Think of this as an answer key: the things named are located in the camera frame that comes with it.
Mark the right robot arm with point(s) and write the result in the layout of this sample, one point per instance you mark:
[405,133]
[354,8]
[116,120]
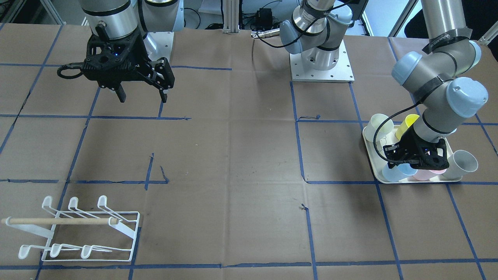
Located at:
[121,17]

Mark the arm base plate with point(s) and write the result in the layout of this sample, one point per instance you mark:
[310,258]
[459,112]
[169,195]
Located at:
[316,65]
[159,45]

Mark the light blue cup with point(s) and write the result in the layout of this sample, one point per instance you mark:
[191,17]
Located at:
[397,173]

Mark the cream white cup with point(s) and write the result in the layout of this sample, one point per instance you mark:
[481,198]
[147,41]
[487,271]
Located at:
[374,123]

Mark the cream plastic tray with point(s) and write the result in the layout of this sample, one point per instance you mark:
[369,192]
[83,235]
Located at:
[377,158]

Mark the grey cup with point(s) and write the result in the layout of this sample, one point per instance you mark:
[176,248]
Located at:
[461,162]

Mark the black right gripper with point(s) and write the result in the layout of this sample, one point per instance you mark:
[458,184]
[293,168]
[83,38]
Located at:
[140,49]

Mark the white wire cup rack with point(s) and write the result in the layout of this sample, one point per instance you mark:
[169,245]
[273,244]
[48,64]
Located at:
[100,234]

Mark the yellow cup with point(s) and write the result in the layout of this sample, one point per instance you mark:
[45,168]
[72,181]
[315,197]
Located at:
[406,124]

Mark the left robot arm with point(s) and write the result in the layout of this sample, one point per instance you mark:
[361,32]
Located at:
[317,28]

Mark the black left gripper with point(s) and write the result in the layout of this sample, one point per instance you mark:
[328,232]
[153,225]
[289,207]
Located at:
[413,140]

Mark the aluminium frame post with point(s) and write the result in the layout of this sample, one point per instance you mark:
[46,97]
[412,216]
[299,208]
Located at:
[231,14]

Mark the pink cup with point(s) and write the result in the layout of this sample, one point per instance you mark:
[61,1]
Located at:
[424,175]

